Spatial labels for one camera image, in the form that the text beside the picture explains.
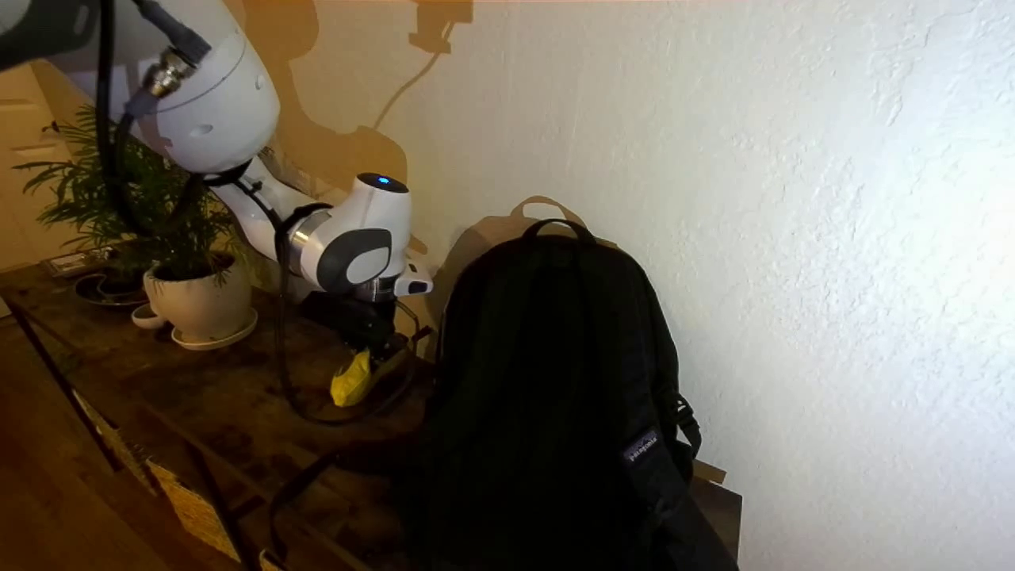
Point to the black backpack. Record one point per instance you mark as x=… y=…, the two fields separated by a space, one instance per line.
x=549 y=412

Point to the green leafy potted plant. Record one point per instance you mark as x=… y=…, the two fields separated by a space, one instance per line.
x=114 y=215

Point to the white pot saucer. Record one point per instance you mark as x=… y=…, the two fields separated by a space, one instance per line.
x=216 y=341

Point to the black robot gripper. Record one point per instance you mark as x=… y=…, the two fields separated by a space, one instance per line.
x=353 y=316

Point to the small dark plant dish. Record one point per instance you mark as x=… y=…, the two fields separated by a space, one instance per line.
x=106 y=285

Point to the yellow banana-shaped fabric pouch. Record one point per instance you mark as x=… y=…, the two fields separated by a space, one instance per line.
x=353 y=380

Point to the white ceramic plant pot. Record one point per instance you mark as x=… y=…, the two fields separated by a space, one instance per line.
x=200 y=302

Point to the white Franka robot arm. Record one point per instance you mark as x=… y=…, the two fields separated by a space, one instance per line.
x=211 y=115

